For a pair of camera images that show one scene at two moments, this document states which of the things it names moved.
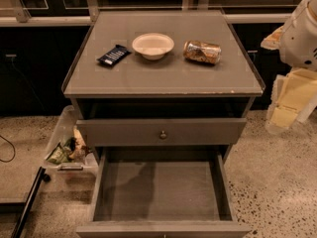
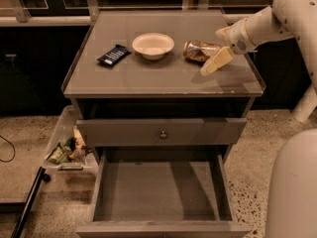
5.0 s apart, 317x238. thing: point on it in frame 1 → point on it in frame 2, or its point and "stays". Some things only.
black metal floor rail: x=32 y=194 stays
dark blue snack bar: x=111 y=58 stays
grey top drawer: x=164 y=131 stays
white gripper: x=299 y=42 → x=237 y=38
